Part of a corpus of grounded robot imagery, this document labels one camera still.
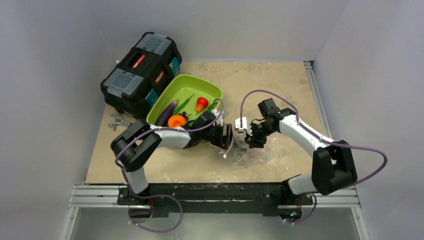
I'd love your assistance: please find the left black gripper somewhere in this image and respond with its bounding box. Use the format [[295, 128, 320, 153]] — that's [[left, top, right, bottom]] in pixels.
[[200, 123, 238, 149]]

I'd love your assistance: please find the clear zip top bag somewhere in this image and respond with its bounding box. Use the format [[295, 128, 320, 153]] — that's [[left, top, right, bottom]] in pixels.
[[211, 132, 269, 166]]

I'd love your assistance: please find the dark fake grape bunch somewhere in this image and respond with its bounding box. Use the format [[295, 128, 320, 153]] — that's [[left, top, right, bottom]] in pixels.
[[180, 111, 191, 121]]

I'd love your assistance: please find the orange fake orange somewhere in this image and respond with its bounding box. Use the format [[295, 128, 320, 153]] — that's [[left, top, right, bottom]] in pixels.
[[167, 115, 188, 128]]

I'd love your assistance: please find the lime green plastic tray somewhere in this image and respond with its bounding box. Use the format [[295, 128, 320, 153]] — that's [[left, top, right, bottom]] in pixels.
[[146, 74, 223, 125]]

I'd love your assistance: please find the purple fake eggplant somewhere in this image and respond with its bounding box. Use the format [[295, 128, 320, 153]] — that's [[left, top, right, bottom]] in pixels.
[[155, 99, 179, 127]]

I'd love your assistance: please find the green fake chili pepper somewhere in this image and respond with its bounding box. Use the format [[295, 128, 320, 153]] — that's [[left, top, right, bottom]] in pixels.
[[205, 101, 219, 112]]

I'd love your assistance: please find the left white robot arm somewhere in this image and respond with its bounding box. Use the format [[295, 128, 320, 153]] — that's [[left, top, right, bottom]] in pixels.
[[110, 112, 234, 205]]

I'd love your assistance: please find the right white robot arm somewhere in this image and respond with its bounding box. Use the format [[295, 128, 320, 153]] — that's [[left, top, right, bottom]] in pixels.
[[235, 98, 358, 204]]

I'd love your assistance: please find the black plastic toolbox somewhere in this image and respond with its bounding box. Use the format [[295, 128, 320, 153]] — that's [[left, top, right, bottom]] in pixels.
[[100, 32, 182, 119]]

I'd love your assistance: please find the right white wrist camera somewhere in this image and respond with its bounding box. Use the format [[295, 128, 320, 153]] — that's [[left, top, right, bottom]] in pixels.
[[234, 116, 250, 133]]

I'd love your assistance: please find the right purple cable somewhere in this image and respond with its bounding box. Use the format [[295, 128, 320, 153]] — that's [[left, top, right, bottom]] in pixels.
[[239, 89, 388, 226]]

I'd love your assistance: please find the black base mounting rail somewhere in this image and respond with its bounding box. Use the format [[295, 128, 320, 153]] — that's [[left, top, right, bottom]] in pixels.
[[117, 182, 314, 220]]

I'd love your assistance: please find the red handled adjustable wrench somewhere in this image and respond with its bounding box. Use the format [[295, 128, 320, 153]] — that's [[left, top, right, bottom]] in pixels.
[[107, 112, 132, 131]]

